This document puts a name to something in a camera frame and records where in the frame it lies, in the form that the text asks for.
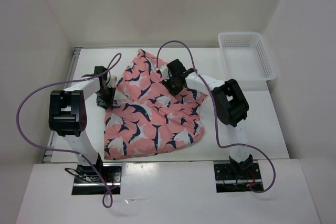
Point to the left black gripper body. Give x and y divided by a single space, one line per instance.
107 94

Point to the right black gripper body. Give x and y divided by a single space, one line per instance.
172 85

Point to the pink shark print shorts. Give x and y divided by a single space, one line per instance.
150 120

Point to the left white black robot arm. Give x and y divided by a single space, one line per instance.
86 154

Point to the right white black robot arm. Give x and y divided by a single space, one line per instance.
230 108

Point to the white perforated plastic basket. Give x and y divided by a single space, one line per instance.
246 57

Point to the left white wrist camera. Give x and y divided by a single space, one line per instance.
112 82

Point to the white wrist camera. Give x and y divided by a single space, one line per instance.
112 82
164 72

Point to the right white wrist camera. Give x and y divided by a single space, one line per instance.
164 72

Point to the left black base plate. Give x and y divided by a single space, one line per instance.
87 182

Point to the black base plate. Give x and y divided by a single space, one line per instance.
228 182
87 182

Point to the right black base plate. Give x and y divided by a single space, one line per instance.
228 182

